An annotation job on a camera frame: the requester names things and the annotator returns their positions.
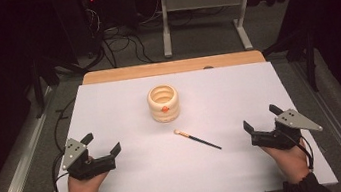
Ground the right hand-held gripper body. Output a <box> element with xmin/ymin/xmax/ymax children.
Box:
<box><xmin>247</xmin><ymin>104</ymin><xmax>327</xmax><ymax>156</ymax></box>

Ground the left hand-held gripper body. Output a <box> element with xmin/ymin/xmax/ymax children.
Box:
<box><xmin>58</xmin><ymin>132</ymin><xmax>119</xmax><ymax>184</ymax></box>

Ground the black-handled makeup brush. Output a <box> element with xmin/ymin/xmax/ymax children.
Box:
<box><xmin>172</xmin><ymin>123</ymin><xmax>223</xmax><ymax>157</ymax></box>

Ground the cream ribbed duck cup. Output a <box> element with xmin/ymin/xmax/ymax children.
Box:
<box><xmin>144</xmin><ymin>81</ymin><xmax>183</xmax><ymax>126</ymax></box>

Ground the person's right hand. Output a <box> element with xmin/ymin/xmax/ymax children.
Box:
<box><xmin>260</xmin><ymin>138</ymin><xmax>314</xmax><ymax>188</ymax></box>

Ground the white table cover board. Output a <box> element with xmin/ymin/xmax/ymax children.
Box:
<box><xmin>30</xmin><ymin>51</ymin><xmax>339</xmax><ymax>192</ymax></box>

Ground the black metal stand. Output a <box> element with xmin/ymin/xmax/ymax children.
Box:
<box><xmin>259</xmin><ymin>23</ymin><xmax>325</xmax><ymax>99</ymax></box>
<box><xmin>26</xmin><ymin>48</ymin><xmax>94</xmax><ymax>120</ymax></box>

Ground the black computer tower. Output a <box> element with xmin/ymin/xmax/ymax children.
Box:
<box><xmin>52</xmin><ymin>0</ymin><xmax>105</xmax><ymax>63</ymax></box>

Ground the left hand-held gripper cable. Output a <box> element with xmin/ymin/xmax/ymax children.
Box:
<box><xmin>47</xmin><ymin>150</ymin><xmax>74</xmax><ymax>192</ymax></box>

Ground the hand-held gripper cable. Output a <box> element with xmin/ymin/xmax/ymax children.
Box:
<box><xmin>47</xmin><ymin>150</ymin><xmax>74</xmax><ymax>192</ymax></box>
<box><xmin>282</xmin><ymin>126</ymin><xmax>317</xmax><ymax>175</ymax></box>

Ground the black floor cable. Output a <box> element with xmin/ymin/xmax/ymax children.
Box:
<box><xmin>48</xmin><ymin>96</ymin><xmax>84</xmax><ymax>154</ymax></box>

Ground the right hand-held gripper cable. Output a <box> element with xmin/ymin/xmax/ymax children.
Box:
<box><xmin>282</xmin><ymin>126</ymin><xmax>317</xmax><ymax>175</ymax></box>

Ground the tangle of black floor cables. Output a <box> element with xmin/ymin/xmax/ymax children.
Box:
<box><xmin>79</xmin><ymin>0</ymin><xmax>168</xmax><ymax>73</ymax></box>

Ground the white metal desk frame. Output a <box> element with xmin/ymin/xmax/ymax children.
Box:
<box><xmin>156</xmin><ymin>0</ymin><xmax>306</xmax><ymax>62</ymax></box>

